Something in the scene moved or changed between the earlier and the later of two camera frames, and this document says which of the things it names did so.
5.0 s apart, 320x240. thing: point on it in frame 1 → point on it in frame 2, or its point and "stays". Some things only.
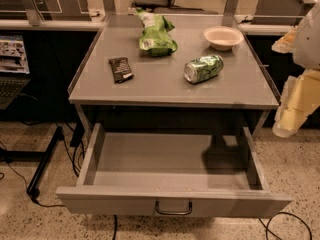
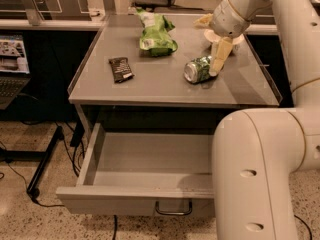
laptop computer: x=14 y=68 stays
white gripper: x=309 y=42 → x=229 y=23
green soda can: x=203 y=68 stays
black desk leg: x=45 y=159 stays
